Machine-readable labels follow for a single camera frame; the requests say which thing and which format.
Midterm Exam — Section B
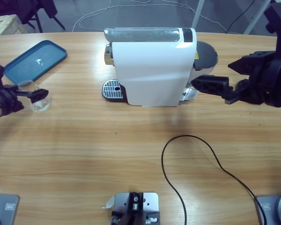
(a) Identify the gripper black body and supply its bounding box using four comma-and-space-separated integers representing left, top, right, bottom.
0, 84, 24, 116
224, 60, 274, 105

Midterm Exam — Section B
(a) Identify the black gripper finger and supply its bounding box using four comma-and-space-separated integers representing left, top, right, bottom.
190, 75, 235, 101
15, 88, 50, 104
227, 51, 277, 76

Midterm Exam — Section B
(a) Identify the clear drinking glass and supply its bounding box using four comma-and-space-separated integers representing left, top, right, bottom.
18, 80, 51, 113

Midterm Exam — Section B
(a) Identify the grey machine lid lever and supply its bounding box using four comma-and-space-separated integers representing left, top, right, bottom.
104, 27, 180, 43

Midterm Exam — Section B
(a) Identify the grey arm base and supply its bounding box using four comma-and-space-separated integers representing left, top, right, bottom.
255, 192, 281, 225
0, 192, 21, 225

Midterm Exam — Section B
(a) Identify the white capsule coffee machine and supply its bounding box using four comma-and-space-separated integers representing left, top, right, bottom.
104, 27, 197, 107

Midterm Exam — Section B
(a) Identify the blue plastic tray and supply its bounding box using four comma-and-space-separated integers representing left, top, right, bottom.
3, 39, 68, 85

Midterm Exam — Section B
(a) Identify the metal drip tray grille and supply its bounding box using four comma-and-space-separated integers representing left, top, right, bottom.
102, 79, 128, 103

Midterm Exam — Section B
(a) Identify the wooden crate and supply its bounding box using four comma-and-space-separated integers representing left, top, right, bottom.
0, 14, 29, 37

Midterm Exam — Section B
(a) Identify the black chair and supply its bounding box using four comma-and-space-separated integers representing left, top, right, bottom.
0, 0, 66, 33

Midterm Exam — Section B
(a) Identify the white paper tag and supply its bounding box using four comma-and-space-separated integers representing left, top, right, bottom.
102, 196, 116, 209

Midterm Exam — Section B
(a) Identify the white metal frame leg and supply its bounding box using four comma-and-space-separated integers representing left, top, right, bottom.
244, 0, 272, 35
191, 0, 206, 29

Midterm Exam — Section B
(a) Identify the black floor cable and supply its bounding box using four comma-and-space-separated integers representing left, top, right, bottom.
225, 0, 257, 33

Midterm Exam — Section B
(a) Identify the thin black cable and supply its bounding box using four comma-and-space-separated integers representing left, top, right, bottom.
161, 135, 267, 225

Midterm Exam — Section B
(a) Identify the white floor cable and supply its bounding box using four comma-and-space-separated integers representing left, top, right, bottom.
72, 0, 228, 33

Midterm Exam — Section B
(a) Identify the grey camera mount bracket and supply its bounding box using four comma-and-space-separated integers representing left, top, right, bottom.
111, 192, 161, 225

